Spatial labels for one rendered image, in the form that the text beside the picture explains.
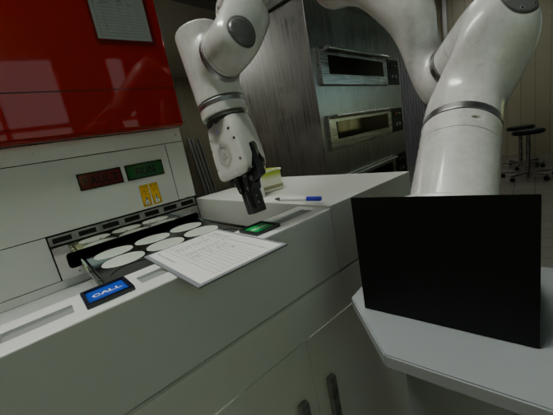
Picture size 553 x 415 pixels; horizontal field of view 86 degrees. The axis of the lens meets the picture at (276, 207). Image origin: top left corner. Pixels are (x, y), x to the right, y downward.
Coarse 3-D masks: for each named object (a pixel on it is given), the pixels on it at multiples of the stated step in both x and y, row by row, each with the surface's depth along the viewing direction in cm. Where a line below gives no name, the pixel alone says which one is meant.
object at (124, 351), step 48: (288, 240) 54; (144, 288) 39; (192, 288) 42; (240, 288) 47; (288, 288) 54; (0, 336) 34; (48, 336) 32; (96, 336) 34; (144, 336) 38; (192, 336) 42; (240, 336) 48; (0, 384) 29; (48, 384) 32; (96, 384) 35; (144, 384) 38
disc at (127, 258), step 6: (132, 252) 78; (138, 252) 77; (144, 252) 76; (114, 258) 76; (120, 258) 75; (126, 258) 74; (132, 258) 73; (138, 258) 72; (102, 264) 73; (108, 264) 72; (114, 264) 71; (120, 264) 70
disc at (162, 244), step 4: (160, 240) 85; (164, 240) 84; (168, 240) 83; (172, 240) 82; (176, 240) 81; (180, 240) 81; (152, 244) 83; (156, 244) 82; (160, 244) 81; (164, 244) 80; (168, 244) 80; (172, 244) 79; (176, 244) 78; (148, 248) 79; (152, 248) 79; (156, 248) 78; (160, 248) 77; (164, 248) 77
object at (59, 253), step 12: (168, 216) 101; (180, 216) 104; (120, 228) 91; (132, 228) 94; (144, 228) 96; (84, 240) 85; (96, 240) 87; (60, 252) 82; (60, 264) 82; (72, 276) 84
